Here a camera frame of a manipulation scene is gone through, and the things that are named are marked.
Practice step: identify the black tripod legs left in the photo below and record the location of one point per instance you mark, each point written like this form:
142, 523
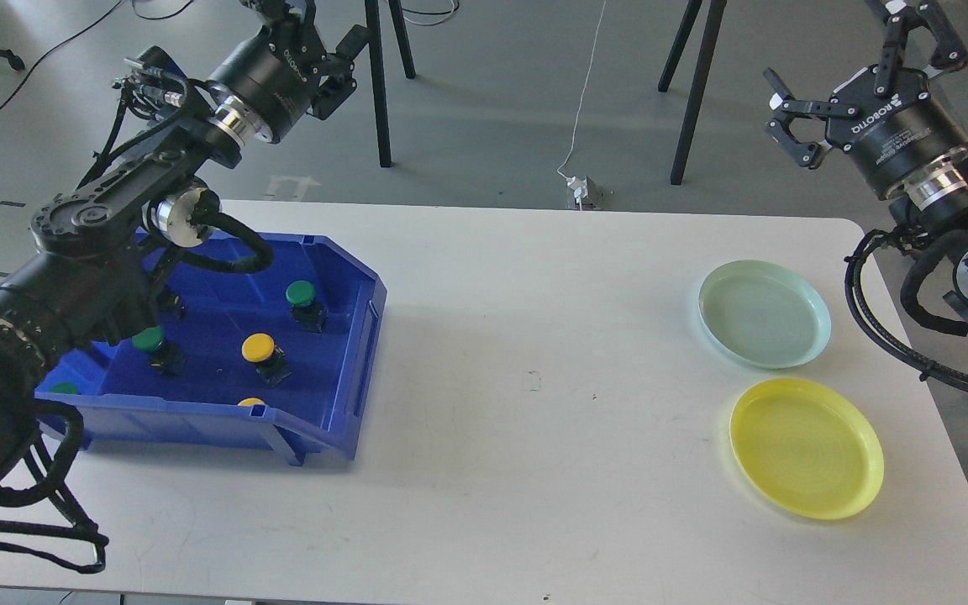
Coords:
378, 73

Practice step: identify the yellow button back left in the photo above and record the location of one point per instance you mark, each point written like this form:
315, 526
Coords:
170, 306

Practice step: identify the yellow push button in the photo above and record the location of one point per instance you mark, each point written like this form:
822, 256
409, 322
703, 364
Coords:
267, 358

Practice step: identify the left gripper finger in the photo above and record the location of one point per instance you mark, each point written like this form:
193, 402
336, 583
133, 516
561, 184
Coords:
350, 46
272, 15

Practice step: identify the pale green plate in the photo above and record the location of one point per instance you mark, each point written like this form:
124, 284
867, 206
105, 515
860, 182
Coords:
763, 315

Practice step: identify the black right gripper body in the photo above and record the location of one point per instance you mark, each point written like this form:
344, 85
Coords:
890, 137

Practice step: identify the yellow plate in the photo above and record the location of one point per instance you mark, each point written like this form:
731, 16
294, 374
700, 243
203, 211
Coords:
807, 449

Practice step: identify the green button bin corner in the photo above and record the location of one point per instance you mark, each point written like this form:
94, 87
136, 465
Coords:
64, 387

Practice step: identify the blue plastic bin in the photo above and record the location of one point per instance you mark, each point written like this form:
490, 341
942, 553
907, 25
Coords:
318, 408

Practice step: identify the black tripod legs right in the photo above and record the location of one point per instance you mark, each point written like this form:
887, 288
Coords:
705, 55

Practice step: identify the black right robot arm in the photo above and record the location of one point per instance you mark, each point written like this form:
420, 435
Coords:
931, 224

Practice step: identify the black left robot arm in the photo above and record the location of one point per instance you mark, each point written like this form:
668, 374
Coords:
105, 251

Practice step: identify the green push button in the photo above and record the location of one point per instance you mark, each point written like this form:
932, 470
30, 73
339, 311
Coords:
162, 354
306, 309

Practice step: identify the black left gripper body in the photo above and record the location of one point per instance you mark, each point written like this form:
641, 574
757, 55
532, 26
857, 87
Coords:
279, 79

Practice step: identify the black tripod legs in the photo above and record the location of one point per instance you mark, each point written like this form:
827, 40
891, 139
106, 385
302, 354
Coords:
705, 55
378, 73

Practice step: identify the white power adapter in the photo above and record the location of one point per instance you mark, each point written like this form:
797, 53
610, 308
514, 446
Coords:
584, 194

